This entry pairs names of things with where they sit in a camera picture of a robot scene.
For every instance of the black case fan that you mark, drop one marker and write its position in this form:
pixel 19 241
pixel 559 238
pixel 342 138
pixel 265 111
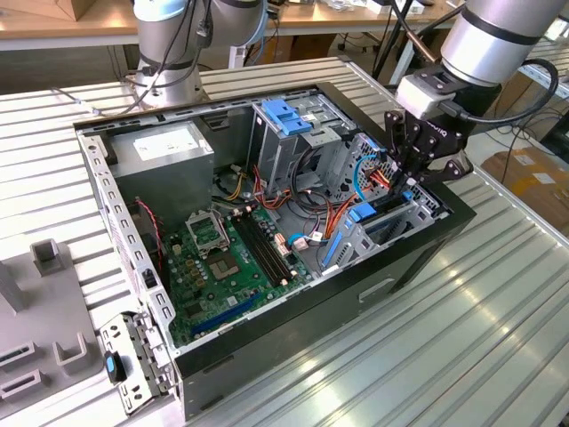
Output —
pixel 149 236

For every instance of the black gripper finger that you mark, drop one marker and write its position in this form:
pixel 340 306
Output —
pixel 406 142
pixel 451 168

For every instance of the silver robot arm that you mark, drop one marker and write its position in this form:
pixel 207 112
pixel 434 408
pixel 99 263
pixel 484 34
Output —
pixel 484 49

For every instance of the silver optical drive cage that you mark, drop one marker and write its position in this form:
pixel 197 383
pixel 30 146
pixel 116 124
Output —
pixel 271 151

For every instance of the hard disk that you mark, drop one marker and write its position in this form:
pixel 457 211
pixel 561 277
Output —
pixel 359 213

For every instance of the silver slot cover bracket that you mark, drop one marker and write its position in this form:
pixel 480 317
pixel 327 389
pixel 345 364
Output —
pixel 133 393

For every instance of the CPU socket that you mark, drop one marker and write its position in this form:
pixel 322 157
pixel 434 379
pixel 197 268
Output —
pixel 224 269

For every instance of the grey parts rack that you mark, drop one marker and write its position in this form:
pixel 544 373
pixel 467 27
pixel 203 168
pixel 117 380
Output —
pixel 49 311

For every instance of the green motherboard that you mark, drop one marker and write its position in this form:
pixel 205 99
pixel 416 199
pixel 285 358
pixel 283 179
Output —
pixel 213 302

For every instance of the large cardboard box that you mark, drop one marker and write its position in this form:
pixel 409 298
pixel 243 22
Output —
pixel 533 187

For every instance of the black PC case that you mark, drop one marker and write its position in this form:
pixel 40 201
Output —
pixel 293 342

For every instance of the wooden desk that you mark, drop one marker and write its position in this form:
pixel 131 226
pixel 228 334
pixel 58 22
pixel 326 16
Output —
pixel 44 24

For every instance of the grey power supply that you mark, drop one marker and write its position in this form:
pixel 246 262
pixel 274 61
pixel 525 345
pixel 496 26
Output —
pixel 164 187

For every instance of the blue expansion slot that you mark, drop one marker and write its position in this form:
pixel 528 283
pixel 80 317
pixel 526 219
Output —
pixel 226 313

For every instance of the black blue latch tab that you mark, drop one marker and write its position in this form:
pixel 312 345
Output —
pixel 113 367

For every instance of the blue drive cage latch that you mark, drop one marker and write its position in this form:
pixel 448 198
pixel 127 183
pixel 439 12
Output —
pixel 280 115

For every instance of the black RAM slot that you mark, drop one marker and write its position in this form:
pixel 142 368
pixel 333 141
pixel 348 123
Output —
pixel 256 251
pixel 274 244
pixel 268 246
pixel 262 248

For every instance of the silver disk bay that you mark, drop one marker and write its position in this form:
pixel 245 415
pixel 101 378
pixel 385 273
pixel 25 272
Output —
pixel 420 215

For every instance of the RAM stick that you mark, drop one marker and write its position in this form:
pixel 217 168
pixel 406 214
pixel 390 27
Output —
pixel 15 356

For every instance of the black tripod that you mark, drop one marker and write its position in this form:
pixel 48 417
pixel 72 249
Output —
pixel 386 49

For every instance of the small cardboard box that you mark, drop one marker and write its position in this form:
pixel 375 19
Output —
pixel 80 8

